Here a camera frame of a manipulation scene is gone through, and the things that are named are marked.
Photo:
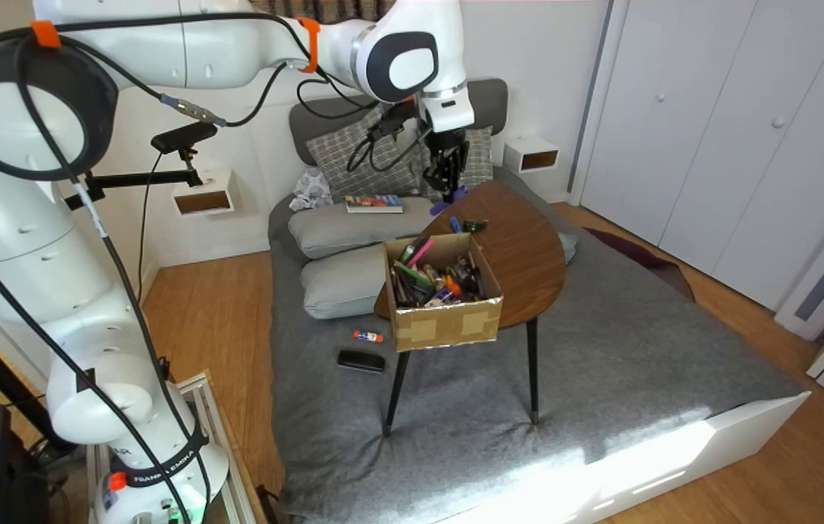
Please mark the white wardrobe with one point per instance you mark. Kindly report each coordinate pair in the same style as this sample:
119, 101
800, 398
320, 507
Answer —
720, 127

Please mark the white bed frame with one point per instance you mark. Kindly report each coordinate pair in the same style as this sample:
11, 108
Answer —
701, 456

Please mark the purple marker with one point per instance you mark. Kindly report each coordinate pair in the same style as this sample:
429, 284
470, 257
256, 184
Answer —
439, 206

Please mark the checkered cushion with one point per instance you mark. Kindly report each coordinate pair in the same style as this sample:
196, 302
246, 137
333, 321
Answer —
333, 160
477, 156

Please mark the orange glue stick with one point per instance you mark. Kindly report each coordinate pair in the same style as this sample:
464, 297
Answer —
368, 337

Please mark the dark green marker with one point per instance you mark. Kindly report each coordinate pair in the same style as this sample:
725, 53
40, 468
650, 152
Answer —
476, 227

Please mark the grey bed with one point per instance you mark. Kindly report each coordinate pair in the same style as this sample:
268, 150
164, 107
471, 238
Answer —
602, 379

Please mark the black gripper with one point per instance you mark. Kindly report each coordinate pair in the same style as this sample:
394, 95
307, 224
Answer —
445, 146

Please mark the black remote on bed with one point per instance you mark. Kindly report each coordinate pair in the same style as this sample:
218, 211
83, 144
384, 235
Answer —
359, 360

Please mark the white wall shelf box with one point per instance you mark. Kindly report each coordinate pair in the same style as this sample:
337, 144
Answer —
205, 198
530, 160

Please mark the white crumpled plastic bag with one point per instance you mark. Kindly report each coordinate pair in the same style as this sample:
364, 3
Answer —
310, 190

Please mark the colourful book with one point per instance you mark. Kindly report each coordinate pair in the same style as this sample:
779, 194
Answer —
374, 206

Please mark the dark red rug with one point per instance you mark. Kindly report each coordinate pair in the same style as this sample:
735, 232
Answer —
648, 259

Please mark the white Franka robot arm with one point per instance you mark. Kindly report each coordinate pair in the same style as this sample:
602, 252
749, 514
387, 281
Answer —
3, 252

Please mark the pink marker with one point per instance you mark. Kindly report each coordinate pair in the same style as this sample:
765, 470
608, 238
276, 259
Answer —
422, 252

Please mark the cardboard box with tape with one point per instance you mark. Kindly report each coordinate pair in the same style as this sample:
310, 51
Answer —
444, 328

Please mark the long grey pillow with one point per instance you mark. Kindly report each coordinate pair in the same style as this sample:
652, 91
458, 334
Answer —
333, 232

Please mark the dark shaggy wall hanging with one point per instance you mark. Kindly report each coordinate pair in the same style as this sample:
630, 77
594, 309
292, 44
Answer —
279, 8

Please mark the round wooden table black legs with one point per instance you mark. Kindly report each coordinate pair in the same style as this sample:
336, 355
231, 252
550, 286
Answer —
527, 257

